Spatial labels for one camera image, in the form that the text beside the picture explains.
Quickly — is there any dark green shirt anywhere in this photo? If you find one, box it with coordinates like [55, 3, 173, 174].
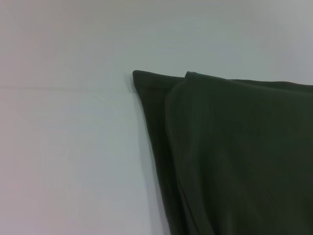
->
[132, 70, 313, 235]

